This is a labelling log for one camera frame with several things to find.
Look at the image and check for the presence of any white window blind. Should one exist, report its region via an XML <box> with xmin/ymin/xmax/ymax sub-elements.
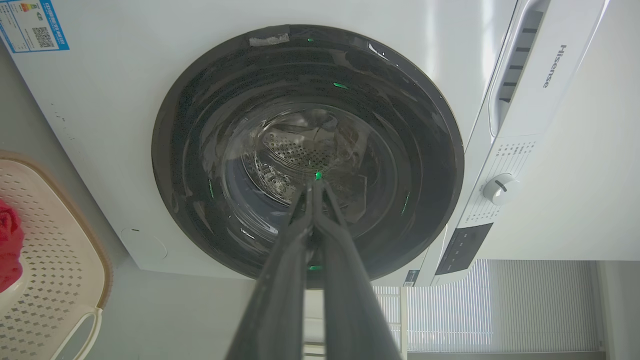
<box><xmin>372</xmin><ymin>259</ymin><xmax>601</xmax><ymax>353</ymax></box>

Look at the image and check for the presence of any white Hisense washing machine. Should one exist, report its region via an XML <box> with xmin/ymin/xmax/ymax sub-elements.
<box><xmin>0</xmin><ymin>0</ymin><xmax>612</xmax><ymax>288</ymax></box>

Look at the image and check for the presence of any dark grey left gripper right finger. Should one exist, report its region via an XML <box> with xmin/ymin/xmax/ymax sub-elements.
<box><xmin>313</xmin><ymin>180</ymin><xmax>402</xmax><ymax>360</ymax></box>

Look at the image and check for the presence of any dark round washer door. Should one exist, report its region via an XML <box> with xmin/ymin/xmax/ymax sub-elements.
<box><xmin>151</xmin><ymin>24</ymin><xmax>465</xmax><ymax>281</ymax></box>

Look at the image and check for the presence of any blue energy label sticker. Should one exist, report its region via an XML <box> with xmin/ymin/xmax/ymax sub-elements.
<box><xmin>0</xmin><ymin>0</ymin><xmax>70</xmax><ymax>54</ymax></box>

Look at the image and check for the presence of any white detergent drawer handle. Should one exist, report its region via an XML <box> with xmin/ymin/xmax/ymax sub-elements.
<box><xmin>488</xmin><ymin>0</ymin><xmax>553</xmax><ymax>138</ymax></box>

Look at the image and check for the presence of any red garment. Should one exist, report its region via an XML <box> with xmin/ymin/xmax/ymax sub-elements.
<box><xmin>0</xmin><ymin>199</ymin><xmax>26</xmax><ymax>294</ymax></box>

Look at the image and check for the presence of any cream perforated laundry basket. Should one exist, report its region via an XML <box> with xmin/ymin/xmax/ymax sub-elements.
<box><xmin>0</xmin><ymin>151</ymin><xmax>113</xmax><ymax>360</ymax></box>

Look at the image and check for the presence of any black washer display panel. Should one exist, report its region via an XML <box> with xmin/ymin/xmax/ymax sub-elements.
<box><xmin>434</xmin><ymin>222</ymin><xmax>494</xmax><ymax>276</ymax></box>

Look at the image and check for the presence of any white washer control knob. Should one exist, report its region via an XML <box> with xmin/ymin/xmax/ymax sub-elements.
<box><xmin>482</xmin><ymin>173</ymin><xmax>521</xmax><ymax>206</ymax></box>

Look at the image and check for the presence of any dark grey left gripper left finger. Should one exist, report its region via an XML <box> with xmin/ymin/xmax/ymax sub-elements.
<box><xmin>225</xmin><ymin>181</ymin><xmax>316</xmax><ymax>360</ymax></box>

